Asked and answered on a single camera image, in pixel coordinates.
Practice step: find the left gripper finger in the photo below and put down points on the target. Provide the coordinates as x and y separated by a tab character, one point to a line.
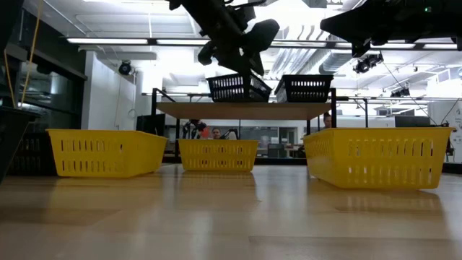
248	86

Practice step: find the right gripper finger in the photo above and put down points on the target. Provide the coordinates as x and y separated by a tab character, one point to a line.
339	25

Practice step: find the black plastic slotted basket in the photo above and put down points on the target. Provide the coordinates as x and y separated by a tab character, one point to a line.
305	88
11	144
227	88

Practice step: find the yellow plastic slotted basket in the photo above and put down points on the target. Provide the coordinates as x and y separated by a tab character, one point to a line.
218	155
108	153
379	159

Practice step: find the black background robot arm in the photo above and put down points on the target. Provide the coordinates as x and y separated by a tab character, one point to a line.
193	128
231	133

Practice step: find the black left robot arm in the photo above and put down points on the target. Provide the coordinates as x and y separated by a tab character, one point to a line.
202	11

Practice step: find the wooden shelf with black legs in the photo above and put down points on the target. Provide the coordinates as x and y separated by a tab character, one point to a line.
242	110

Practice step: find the black ceiling spotlight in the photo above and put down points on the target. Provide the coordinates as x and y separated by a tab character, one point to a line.
125	68
400	92
368	63

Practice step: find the person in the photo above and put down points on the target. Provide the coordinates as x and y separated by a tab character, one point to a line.
327	121
216	133

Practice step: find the dark office chair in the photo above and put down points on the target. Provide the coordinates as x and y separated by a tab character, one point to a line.
276	150

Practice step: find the black monitor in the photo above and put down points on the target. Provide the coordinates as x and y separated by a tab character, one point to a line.
413	121
149	124

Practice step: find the black slotted crate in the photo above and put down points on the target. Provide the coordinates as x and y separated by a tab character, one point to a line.
32	155

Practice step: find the grey ventilation duct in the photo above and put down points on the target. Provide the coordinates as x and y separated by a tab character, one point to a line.
335	61

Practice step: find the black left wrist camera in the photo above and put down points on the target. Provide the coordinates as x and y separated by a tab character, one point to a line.
263	34

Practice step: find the black metal table frame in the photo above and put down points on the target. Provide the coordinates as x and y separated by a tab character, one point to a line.
288	161

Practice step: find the ceiling light rail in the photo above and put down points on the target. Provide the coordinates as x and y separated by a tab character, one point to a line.
108	40

